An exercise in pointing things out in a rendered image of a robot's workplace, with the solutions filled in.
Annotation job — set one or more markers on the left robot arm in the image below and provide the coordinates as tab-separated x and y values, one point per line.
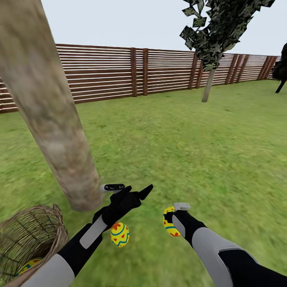
63	267

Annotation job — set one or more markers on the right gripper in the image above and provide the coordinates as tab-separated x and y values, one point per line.
169	216

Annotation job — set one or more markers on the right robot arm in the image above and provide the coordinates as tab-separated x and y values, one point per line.
228	264

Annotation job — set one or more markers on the wicker basket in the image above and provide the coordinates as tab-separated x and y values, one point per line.
55	244

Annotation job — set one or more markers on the easter egg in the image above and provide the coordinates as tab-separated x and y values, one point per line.
28	265
119	234
169	226

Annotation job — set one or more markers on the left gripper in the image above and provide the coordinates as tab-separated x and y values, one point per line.
123	201

